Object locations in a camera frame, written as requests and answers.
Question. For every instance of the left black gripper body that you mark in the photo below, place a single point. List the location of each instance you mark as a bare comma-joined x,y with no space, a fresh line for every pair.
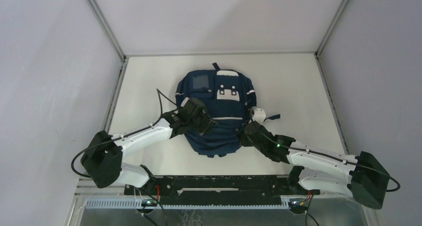
200,124

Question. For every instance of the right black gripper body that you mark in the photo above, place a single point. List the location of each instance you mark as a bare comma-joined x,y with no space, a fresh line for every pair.
245,142

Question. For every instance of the navy blue backpack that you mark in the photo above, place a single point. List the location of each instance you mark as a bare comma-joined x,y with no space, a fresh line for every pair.
228,96

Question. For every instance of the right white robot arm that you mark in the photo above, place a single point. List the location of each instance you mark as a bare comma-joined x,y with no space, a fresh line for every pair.
361,177

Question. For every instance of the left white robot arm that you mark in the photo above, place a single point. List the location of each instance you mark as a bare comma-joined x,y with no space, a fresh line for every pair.
103,159

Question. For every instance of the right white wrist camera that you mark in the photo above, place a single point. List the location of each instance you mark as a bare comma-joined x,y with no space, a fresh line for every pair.
258,115

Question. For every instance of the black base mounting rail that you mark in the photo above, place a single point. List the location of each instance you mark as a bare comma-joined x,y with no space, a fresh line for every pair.
220,189

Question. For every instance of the white slotted cable duct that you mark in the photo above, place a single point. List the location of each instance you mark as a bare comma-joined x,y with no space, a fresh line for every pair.
131,203

